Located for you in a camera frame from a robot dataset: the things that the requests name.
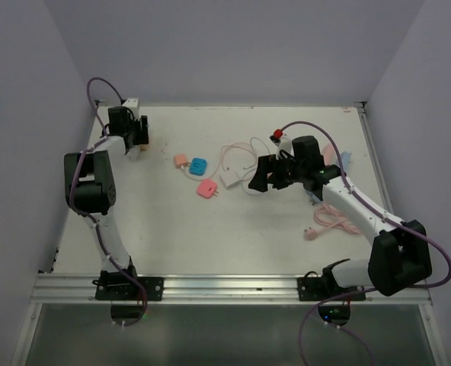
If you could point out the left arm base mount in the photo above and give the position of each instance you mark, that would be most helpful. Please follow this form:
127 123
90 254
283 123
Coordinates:
115 287

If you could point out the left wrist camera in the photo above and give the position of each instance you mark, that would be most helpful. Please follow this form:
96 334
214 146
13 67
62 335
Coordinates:
133 105

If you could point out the pink power strip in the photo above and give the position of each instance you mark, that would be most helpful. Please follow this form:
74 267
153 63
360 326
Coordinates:
328 153

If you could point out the salmon charger plug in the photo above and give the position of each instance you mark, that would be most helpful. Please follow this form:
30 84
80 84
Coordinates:
181 161

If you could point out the white usb charger block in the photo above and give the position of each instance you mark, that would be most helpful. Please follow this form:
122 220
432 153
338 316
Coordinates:
229 179

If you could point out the hot pink plug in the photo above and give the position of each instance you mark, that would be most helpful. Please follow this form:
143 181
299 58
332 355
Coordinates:
207 188

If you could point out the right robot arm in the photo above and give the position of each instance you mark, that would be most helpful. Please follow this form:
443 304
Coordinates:
399 256

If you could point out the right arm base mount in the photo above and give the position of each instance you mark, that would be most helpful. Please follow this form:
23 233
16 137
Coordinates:
314 287

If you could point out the white plug cube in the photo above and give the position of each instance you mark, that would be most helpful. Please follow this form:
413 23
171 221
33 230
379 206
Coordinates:
133 153

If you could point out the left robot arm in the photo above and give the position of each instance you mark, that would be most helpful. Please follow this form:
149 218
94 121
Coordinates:
91 185

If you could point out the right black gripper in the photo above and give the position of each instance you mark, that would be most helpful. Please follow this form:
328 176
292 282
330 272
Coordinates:
266 166

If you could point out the cyan plug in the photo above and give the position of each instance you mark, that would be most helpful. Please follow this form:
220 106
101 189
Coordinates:
197 166

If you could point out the blue power strip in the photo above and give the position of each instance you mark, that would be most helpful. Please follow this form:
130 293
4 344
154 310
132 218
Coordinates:
345 160

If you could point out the aluminium front rail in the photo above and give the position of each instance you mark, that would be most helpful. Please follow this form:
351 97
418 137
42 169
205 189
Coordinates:
175 289

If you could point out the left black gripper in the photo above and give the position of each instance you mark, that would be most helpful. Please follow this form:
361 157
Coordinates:
141 124

